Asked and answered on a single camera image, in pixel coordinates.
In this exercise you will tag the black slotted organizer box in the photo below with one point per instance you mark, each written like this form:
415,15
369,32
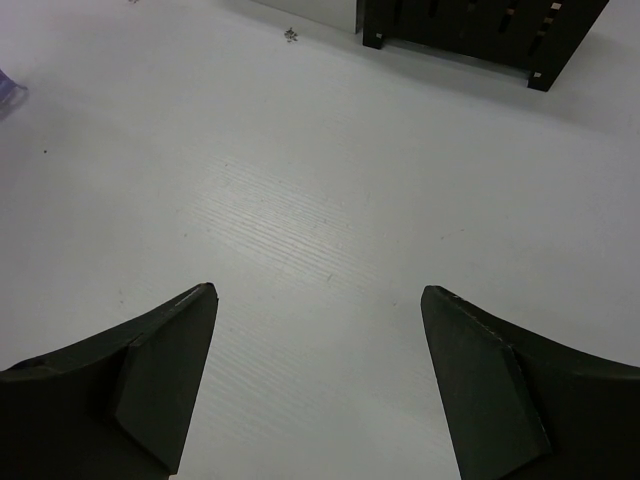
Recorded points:
536,36

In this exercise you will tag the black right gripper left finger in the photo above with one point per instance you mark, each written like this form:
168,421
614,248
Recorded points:
116,405

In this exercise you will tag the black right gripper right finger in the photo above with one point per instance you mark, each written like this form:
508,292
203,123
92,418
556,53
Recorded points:
521,406

